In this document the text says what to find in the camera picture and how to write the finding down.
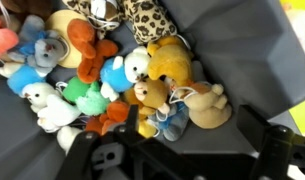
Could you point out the tan round plush toy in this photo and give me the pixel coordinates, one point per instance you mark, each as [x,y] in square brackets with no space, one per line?
[60,23]

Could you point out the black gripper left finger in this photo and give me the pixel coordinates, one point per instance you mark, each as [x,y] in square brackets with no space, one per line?
[133,116]

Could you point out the rust orange plush toy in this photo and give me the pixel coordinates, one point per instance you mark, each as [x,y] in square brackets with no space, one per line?
[80,33]

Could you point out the dark brown plush toy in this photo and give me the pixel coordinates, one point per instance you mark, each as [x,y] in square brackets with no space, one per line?
[32,6]

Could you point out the beige plush toy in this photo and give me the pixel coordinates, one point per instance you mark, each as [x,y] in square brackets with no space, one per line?
[207,110]

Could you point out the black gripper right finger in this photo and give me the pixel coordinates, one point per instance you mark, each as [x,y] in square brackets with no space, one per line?
[253,125]

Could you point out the golden yellow plush toy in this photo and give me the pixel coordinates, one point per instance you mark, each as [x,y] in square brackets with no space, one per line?
[168,61]

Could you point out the grey mouse plush toy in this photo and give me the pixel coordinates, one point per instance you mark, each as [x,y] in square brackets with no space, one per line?
[47,50]

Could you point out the grey blue plush toy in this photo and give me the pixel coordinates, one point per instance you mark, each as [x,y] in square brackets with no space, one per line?
[173,125]

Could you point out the white plush toy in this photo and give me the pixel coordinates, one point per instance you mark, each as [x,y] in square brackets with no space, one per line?
[68,136]
[58,113]

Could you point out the bright orange plush toy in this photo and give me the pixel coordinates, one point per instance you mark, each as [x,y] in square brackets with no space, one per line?
[117,111]

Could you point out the brown bear plush toy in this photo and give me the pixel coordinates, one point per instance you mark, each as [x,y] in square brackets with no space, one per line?
[153,93]

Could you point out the pink plush toy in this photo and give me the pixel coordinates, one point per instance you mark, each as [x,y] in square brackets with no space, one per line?
[3,40]

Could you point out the grey plastic bin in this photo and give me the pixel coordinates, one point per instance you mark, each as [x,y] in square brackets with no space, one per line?
[242,50]

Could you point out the white bear plush blue body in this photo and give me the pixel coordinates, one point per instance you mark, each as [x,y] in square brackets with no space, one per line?
[117,78]
[22,78]

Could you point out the leopard print plush toy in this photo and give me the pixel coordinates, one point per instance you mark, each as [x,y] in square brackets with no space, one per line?
[148,20]

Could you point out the green plush toy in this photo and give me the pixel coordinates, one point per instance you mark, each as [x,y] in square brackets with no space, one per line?
[88,100]

